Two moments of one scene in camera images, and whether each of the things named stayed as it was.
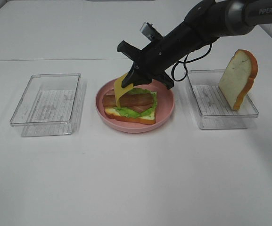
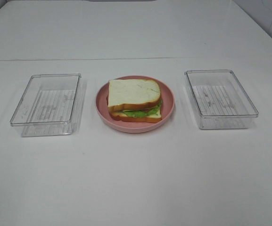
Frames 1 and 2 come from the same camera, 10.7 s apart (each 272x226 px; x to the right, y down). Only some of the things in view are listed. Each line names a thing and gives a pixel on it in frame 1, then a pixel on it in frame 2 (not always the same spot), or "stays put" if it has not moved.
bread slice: x=238 y=77 -> x=132 y=94
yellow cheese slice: x=119 y=90 -> x=135 y=110
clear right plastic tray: x=213 y=109 stays put
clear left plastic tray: x=50 y=106 stays put
